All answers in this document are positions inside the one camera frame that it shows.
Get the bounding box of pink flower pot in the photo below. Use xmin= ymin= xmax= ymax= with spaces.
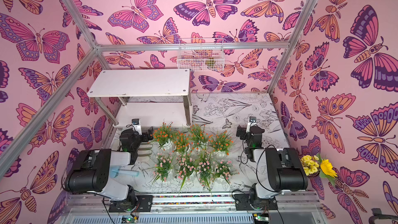
xmin=213 ymin=160 xmax=239 ymax=184
xmin=151 ymin=153 xmax=174 ymax=184
xmin=196 ymin=151 xmax=215 ymax=192
xmin=176 ymin=153 xmax=196 ymax=192

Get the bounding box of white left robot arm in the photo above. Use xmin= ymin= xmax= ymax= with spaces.
xmin=63 ymin=127 xmax=153 ymax=212

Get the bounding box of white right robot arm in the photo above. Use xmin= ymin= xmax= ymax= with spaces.
xmin=232 ymin=123 xmax=308 ymax=211

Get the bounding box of white two-tier rack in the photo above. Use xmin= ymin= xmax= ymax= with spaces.
xmin=87 ymin=69 xmax=193 ymax=128

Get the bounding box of orange flower pot far left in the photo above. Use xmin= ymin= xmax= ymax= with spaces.
xmin=152 ymin=122 xmax=176 ymax=149

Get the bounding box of orange flower pot far right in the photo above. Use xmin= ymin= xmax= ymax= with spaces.
xmin=209 ymin=131 xmax=234 ymax=156

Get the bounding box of light blue tube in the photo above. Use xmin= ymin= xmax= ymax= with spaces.
xmin=113 ymin=169 xmax=140 ymax=177

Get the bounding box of yellow sunflower bouquet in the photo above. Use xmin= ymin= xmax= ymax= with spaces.
xmin=300 ymin=153 xmax=337 ymax=186

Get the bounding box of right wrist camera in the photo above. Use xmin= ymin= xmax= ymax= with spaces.
xmin=246 ymin=116 xmax=257 ymax=133

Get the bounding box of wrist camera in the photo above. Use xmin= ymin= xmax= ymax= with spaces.
xmin=246 ymin=116 xmax=257 ymax=133
xmin=131 ymin=118 xmax=142 ymax=135

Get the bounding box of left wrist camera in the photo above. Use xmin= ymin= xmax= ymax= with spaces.
xmin=131 ymin=118 xmax=142 ymax=135

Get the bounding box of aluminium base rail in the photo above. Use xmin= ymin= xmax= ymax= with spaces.
xmin=59 ymin=190 xmax=328 ymax=224

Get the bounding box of white wire basket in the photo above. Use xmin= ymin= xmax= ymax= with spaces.
xmin=176 ymin=38 xmax=225 ymax=72

